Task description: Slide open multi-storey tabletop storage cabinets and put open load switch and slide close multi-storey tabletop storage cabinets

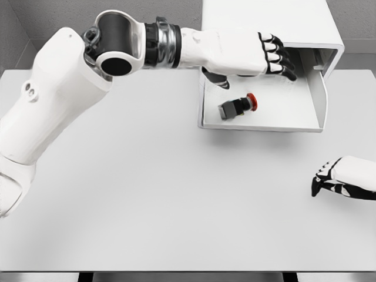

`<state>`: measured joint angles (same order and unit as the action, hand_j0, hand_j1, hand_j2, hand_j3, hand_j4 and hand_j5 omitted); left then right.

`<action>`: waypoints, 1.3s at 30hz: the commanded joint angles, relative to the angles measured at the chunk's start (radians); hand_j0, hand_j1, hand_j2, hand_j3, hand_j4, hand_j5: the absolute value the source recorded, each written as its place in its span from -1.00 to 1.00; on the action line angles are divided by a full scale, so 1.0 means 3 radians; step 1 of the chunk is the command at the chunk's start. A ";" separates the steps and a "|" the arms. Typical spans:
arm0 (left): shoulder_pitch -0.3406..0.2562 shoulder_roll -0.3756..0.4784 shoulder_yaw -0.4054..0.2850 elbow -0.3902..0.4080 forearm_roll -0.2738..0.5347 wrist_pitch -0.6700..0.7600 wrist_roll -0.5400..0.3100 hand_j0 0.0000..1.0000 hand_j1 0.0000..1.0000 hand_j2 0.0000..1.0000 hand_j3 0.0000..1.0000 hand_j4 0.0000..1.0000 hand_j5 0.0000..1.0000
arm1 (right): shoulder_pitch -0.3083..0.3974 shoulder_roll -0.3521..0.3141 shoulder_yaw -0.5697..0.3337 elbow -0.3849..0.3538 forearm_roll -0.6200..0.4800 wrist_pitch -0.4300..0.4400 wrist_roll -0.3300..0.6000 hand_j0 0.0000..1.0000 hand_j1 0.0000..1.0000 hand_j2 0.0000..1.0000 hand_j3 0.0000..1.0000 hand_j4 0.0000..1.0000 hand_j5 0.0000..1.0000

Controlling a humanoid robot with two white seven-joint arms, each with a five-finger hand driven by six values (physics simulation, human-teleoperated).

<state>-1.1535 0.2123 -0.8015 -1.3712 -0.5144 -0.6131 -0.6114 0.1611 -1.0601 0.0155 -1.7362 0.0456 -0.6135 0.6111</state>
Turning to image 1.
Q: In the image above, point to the white tabletop storage cabinet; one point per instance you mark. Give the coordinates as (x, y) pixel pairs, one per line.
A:
(273, 26)

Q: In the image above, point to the white cabinet drawer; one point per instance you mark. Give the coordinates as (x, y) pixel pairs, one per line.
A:
(279, 114)

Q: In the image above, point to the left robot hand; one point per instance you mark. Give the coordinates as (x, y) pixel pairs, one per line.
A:
(241, 51)

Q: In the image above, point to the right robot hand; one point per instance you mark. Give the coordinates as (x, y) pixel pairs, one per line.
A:
(345, 176)

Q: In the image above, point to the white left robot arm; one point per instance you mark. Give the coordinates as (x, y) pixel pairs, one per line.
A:
(58, 88)

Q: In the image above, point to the red button load switch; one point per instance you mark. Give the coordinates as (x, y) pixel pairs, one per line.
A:
(238, 106)

